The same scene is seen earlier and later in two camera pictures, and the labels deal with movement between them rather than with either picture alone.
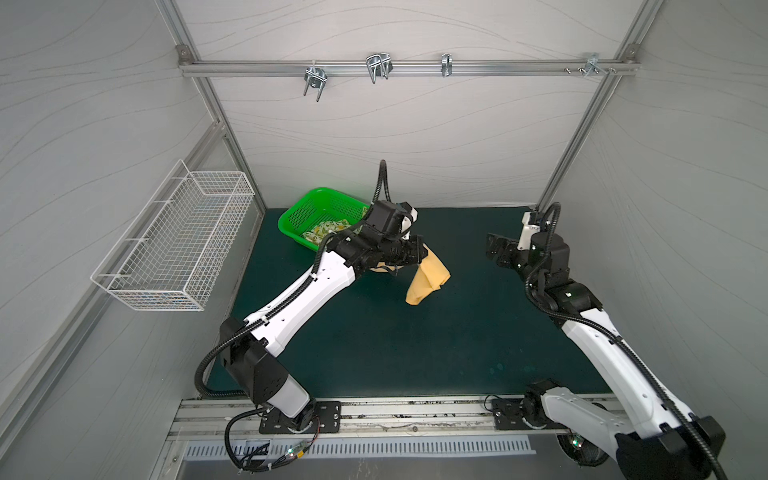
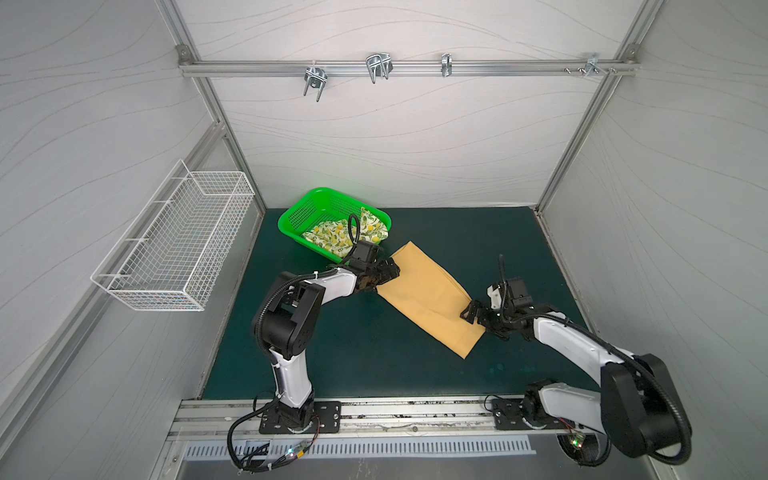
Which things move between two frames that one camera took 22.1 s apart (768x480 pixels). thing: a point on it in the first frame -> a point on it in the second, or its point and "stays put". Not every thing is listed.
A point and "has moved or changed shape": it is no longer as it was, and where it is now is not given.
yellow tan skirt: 431,275 has moved or changed shape
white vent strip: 226,451 stays put
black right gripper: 501,249 -> 486,315
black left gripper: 414,257 -> 385,275
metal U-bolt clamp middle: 379,65 stays put
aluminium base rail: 206,419 stays put
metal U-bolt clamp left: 315,77 stays put
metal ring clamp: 446,64 stays put
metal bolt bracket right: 592,64 stays put
